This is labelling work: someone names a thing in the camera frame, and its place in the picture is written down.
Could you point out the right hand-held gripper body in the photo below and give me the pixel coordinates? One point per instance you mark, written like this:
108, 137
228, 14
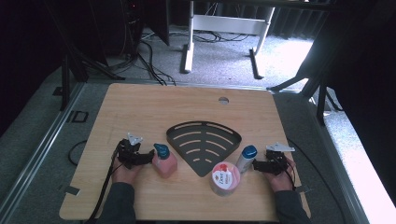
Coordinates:
277, 163

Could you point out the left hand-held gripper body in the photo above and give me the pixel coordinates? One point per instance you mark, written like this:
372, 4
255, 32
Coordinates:
129, 152

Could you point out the white bottle with blue cap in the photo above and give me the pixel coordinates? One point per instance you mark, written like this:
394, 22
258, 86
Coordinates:
246, 160

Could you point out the pink jar with white lid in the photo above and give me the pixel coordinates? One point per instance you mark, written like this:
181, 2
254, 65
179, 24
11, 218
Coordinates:
224, 179

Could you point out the black corner shelf tray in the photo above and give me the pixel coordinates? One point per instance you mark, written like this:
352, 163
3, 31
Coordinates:
202, 140

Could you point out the person's right hand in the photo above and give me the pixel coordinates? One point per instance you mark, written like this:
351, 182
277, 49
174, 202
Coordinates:
281, 182

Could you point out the person's left hand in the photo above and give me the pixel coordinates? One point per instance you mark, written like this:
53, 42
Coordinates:
124, 175

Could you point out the grey tape piece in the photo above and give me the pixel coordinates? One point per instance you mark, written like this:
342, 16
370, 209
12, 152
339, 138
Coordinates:
302, 188
72, 190

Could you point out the black metal stand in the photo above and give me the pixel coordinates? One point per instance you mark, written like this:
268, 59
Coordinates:
320, 99
65, 84

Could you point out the black floor bracket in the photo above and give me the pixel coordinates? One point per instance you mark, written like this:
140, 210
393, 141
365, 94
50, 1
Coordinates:
74, 116

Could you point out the grey metal floor rail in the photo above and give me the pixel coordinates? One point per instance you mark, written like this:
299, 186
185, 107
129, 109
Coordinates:
40, 146

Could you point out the white desk frame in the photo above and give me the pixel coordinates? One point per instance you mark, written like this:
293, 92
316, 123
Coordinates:
229, 23

